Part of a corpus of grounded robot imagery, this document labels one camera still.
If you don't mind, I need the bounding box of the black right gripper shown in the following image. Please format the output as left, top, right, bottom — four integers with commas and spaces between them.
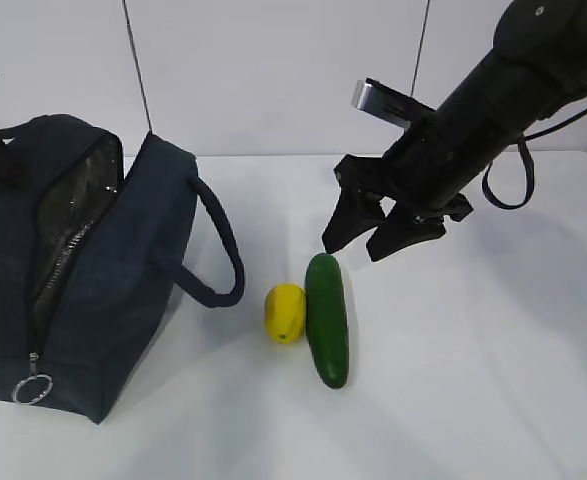
322, 140, 473, 261

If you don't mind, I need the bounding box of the green cucumber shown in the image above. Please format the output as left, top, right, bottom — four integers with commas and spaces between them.
305, 253, 350, 389

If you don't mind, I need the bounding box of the dark blue lunch bag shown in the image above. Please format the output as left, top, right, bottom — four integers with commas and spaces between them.
0, 115, 245, 423

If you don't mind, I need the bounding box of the yellow toy fruit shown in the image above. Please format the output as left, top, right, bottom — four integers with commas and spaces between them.
264, 284, 306, 344

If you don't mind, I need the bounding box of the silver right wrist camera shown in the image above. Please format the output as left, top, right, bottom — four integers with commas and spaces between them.
351, 78, 433, 130

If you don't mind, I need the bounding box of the dark blue cable loop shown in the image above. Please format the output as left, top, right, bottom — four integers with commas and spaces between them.
481, 134, 534, 210

